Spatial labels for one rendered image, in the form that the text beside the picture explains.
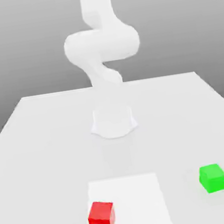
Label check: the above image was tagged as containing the small red cube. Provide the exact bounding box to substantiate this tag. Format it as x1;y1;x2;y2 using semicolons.
85;198;117;224

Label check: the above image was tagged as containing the small green cube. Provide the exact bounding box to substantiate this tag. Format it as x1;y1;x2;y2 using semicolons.
196;162;224;195

